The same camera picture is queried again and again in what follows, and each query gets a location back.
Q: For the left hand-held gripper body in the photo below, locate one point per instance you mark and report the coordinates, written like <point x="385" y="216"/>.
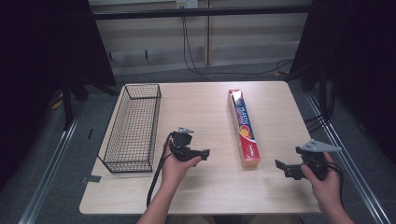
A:
<point x="181" y="140"/>

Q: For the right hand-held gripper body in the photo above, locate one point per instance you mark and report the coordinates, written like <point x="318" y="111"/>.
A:
<point x="314" y="155"/>

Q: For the person's left hand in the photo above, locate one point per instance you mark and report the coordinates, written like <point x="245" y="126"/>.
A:
<point x="176" y="169"/>

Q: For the person's right hand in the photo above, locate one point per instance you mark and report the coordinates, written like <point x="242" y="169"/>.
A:
<point x="327" y="189"/>

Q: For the long plastic wrap box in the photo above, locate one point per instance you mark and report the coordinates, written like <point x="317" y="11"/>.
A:
<point x="244" y="127"/>

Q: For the black metal stand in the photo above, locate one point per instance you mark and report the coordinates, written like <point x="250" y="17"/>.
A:
<point x="323" y="93"/>
<point x="67" y="105"/>

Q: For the grey tape piece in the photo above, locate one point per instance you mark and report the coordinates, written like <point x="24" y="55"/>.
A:
<point x="93" y="179"/>

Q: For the dark curtain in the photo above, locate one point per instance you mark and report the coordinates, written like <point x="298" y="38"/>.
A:
<point x="355" y="62"/>
<point x="46" y="62"/>

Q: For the metal floor rail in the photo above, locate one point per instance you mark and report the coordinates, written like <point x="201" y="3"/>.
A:
<point x="345" y="158"/>
<point x="46" y="174"/>

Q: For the black horizontal frame bar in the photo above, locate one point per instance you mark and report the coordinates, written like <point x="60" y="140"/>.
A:
<point x="202" y="12"/>

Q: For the white wall socket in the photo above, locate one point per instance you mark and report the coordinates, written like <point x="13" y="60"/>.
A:
<point x="186" y="3"/>

